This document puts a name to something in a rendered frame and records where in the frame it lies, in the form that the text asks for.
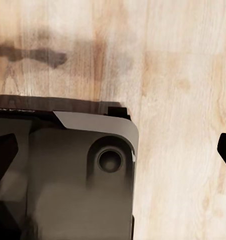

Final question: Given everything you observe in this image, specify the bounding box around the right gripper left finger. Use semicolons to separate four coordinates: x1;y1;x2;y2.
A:
0;133;19;181

